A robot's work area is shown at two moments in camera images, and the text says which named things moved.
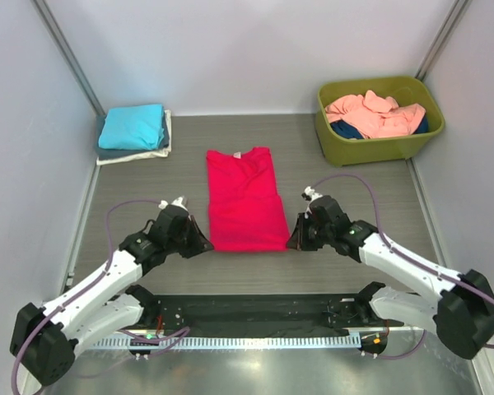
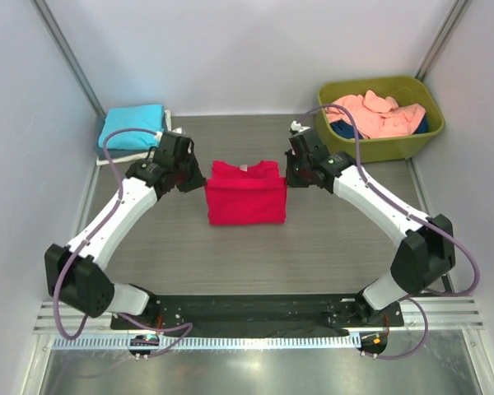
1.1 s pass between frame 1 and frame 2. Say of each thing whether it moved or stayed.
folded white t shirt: stayed
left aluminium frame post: stayed
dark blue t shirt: stayed
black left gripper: moved
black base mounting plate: stayed
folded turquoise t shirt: stayed
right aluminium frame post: stayed
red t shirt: moved
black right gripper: moved
